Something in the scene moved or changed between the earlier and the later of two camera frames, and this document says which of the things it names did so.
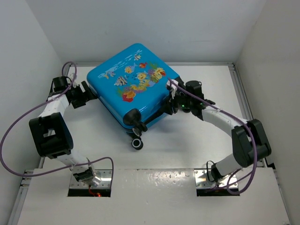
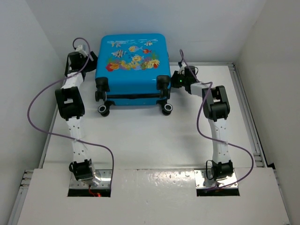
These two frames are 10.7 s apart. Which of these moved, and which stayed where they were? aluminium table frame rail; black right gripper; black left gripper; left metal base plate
Moved: black right gripper; black left gripper
Stayed: left metal base plate; aluminium table frame rail
